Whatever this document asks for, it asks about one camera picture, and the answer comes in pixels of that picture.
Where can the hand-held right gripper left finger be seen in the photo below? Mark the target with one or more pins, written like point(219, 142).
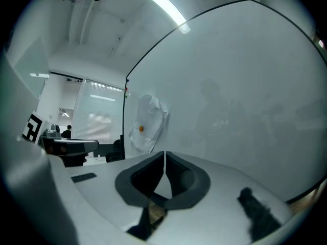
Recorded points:
point(102, 187)

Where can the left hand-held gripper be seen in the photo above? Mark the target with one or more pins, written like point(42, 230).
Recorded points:
point(32, 127)

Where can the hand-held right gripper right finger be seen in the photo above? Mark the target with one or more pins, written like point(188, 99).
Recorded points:
point(217, 213)

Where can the white paper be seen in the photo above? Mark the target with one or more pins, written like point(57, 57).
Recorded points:
point(150, 116)

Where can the white framed whiteboard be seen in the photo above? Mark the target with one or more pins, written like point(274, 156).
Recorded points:
point(230, 73)

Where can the glass partition with white blinds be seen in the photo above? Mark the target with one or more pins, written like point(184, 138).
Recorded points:
point(97, 111)

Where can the small orange round magnet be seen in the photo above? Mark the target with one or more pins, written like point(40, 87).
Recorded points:
point(141, 128)

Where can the long ceiling light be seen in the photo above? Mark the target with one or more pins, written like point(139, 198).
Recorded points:
point(161, 1)

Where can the grey gripper camera module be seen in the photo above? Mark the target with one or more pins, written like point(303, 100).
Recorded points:
point(53, 131)

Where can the frosted glass wall panel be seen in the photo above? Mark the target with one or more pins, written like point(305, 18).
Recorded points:
point(33, 68)

